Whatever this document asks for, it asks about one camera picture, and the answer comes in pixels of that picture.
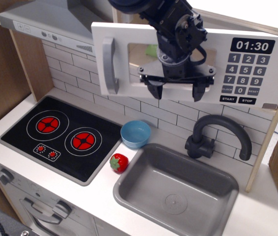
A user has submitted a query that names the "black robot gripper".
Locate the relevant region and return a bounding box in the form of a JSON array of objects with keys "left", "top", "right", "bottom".
[{"left": 137, "top": 46, "right": 217, "bottom": 102}]

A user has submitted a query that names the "white toy microwave door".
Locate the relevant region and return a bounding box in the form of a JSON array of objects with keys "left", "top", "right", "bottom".
[{"left": 91, "top": 22, "right": 278, "bottom": 110}]

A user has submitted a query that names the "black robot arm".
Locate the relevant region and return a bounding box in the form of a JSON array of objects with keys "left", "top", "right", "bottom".
[{"left": 110, "top": 0, "right": 216, "bottom": 102}]

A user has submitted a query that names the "green toy pear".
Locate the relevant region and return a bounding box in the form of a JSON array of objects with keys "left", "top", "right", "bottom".
[{"left": 145, "top": 44, "right": 158, "bottom": 58}]

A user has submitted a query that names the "blue toy bowl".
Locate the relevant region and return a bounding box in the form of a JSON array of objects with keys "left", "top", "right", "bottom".
[{"left": 120, "top": 120, "right": 151, "bottom": 148}]

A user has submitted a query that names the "dark grey toy faucet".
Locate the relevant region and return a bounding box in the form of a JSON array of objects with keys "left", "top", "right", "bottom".
[{"left": 185, "top": 115, "right": 252, "bottom": 161}]

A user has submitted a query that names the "red toy strawberry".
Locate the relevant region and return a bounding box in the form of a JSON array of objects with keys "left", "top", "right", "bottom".
[{"left": 110, "top": 153, "right": 129, "bottom": 174}]

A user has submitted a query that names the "grey toy sink basin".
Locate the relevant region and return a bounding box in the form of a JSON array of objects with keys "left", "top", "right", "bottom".
[{"left": 113, "top": 144, "right": 239, "bottom": 236}]

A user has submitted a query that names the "black toy stovetop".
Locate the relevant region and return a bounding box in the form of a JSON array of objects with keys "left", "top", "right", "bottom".
[{"left": 0, "top": 96, "right": 121, "bottom": 186}]

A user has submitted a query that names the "grey range hood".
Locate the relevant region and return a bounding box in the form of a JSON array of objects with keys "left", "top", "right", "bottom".
[{"left": 0, "top": 0, "right": 103, "bottom": 56}]

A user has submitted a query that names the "grey toy oven door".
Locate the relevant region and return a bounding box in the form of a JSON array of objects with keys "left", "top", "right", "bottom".
[{"left": 19, "top": 196, "right": 90, "bottom": 236}]

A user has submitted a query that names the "grey oven knob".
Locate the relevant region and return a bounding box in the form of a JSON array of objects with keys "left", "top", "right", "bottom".
[{"left": 0, "top": 169, "right": 14, "bottom": 185}]

